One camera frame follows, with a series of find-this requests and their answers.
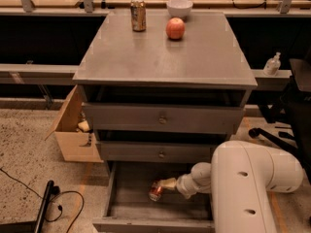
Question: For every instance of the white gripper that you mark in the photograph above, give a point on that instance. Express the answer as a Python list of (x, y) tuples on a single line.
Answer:
[(182, 183)]

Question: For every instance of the red coke can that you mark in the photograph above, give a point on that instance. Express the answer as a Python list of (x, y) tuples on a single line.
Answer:
[(155, 191)]

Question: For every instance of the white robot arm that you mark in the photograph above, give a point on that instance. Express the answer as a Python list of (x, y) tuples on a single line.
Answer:
[(238, 177)]

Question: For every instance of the bottom drawer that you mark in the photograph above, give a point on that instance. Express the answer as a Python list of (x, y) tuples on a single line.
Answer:
[(129, 209)]

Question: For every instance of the drawer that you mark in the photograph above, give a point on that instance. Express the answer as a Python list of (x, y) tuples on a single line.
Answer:
[(129, 209), (155, 152), (163, 118)]

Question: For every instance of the middle drawer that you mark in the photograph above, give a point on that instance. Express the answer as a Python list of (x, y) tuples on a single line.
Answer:
[(155, 152)]

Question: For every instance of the top drawer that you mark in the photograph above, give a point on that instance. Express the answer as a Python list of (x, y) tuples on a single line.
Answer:
[(163, 118)]

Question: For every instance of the grey drawer cabinet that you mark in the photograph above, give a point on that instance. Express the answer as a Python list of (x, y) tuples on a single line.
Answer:
[(205, 68)]

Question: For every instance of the gold soda can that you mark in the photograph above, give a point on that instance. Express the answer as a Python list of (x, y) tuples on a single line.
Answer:
[(138, 15)]

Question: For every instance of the cardboard box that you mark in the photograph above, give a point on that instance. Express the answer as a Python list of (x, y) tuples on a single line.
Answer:
[(75, 144)]

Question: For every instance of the black office chair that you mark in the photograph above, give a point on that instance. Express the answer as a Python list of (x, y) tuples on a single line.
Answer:
[(293, 107)]

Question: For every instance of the black bar on floor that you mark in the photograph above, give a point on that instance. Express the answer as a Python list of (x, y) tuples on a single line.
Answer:
[(31, 226)]

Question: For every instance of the hand sanitizer bottle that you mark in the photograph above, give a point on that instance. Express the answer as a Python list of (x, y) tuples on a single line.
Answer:
[(272, 65)]

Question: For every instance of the red apple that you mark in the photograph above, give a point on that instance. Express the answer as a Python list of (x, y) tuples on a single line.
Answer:
[(175, 28)]

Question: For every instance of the white bowl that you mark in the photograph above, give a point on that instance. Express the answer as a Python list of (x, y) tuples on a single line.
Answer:
[(179, 8)]

